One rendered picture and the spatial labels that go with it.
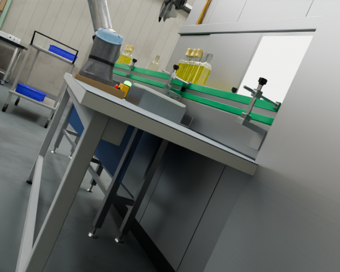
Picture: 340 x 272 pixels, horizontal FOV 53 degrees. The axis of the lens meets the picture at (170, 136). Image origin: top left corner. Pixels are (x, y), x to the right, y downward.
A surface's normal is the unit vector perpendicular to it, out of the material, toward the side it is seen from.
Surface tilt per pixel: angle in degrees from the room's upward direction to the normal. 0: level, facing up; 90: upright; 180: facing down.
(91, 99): 90
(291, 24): 90
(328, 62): 90
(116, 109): 90
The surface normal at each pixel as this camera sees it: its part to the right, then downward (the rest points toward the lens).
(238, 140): -0.80, -0.33
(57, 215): 0.31, 0.20
